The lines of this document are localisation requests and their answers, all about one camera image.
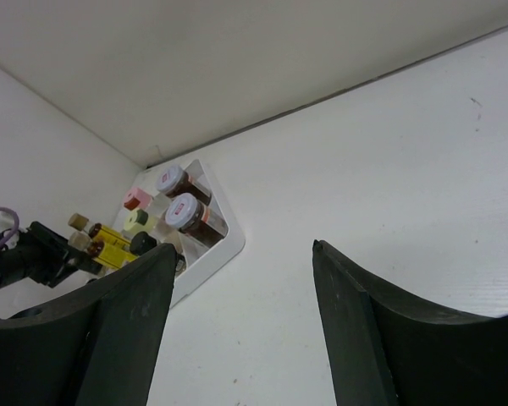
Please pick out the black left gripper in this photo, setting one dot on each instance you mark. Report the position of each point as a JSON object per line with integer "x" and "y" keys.
{"x": 40, "y": 254}

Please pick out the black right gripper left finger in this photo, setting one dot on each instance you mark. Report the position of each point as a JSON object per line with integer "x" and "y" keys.
{"x": 97, "y": 345}

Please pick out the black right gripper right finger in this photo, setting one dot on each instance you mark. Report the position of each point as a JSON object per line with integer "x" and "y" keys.
{"x": 387, "y": 346}

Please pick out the yellow label bottle gold cap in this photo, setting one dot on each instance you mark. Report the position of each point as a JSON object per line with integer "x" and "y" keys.
{"x": 98, "y": 232}

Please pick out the dark cap spice jar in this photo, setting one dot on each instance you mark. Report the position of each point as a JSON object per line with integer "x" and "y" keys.
{"x": 143, "y": 242}

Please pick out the cream cap sauce bottle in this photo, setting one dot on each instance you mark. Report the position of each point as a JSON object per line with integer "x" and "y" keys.
{"x": 139, "y": 221}

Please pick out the pink cap spice bottle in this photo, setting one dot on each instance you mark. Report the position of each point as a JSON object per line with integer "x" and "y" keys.
{"x": 136, "y": 198}

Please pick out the white lid jar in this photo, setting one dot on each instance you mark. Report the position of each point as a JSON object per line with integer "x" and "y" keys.
{"x": 191, "y": 217}
{"x": 175, "y": 181}

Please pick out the white divided organizer tray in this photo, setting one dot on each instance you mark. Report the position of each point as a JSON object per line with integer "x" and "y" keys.
{"x": 201, "y": 262}

